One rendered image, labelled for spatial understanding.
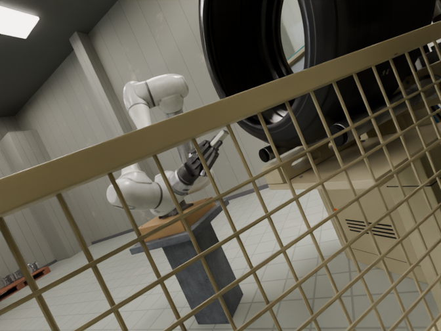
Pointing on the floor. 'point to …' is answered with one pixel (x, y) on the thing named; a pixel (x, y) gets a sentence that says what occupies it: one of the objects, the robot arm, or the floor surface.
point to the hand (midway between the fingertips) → (219, 138)
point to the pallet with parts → (21, 279)
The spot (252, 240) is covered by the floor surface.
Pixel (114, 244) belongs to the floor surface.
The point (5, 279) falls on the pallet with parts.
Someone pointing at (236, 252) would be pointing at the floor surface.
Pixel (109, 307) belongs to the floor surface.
